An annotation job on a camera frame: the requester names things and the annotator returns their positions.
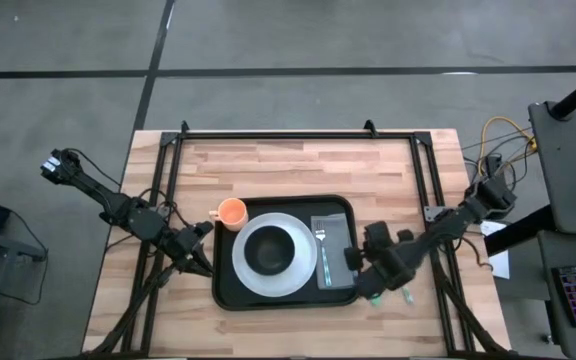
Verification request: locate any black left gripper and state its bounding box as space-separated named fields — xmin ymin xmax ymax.
xmin=165 ymin=221 xmax=215 ymax=278

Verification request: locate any yellow cable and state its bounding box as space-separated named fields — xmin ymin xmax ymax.
xmin=478 ymin=116 xmax=538 ymax=177

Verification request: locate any dark grey desk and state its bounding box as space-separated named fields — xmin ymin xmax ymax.
xmin=527 ymin=101 xmax=576 ymax=236
xmin=536 ymin=229 xmax=576 ymax=360

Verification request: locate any orange mug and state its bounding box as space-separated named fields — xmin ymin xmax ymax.
xmin=208 ymin=197 xmax=250 ymax=233

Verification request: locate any green toothbrush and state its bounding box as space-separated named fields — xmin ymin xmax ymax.
xmin=314 ymin=220 xmax=333 ymax=288

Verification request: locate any black power adapter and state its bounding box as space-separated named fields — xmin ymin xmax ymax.
xmin=484 ymin=153 xmax=505 ymax=177

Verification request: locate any black aluminium table frame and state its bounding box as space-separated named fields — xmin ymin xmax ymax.
xmin=80 ymin=119 xmax=514 ymax=360

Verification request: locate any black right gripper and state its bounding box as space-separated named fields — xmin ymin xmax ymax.
xmin=355 ymin=244 xmax=418 ymax=304

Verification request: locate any black plastic tray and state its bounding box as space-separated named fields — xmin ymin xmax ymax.
xmin=211 ymin=194 xmax=361 ymax=312

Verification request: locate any white paper sheet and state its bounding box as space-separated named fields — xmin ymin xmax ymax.
xmin=480 ymin=219 xmax=512 ymax=280

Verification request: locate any grey napkin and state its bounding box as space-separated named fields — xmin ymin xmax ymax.
xmin=310 ymin=213 xmax=357 ymax=291

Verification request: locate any black desk leg bar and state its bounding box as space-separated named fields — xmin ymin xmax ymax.
xmin=482 ymin=203 xmax=558 ymax=257

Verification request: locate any silver mounting bracket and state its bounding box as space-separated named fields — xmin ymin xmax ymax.
xmin=423 ymin=205 xmax=452 ymax=223

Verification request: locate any white round plate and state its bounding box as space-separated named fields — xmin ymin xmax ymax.
xmin=231 ymin=212 xmax=319 ymax=299

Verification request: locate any black bowl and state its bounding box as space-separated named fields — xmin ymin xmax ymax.
xmin=243 ymin=224 xmax=297 ymax=277

